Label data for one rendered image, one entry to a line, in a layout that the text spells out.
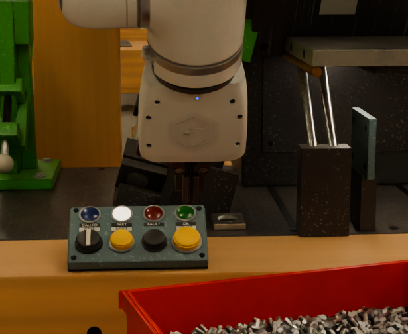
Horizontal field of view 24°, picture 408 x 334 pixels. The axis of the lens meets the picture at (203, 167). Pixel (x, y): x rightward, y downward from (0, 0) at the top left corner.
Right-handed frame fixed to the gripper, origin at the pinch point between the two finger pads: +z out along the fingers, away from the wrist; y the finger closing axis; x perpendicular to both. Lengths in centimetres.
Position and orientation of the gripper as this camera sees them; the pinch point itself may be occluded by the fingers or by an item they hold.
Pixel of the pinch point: (190, 179)
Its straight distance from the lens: 97.0
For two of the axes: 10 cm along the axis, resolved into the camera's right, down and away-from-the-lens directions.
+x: -0.5, -7.3, 6.8
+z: -0.3, 6.8, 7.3
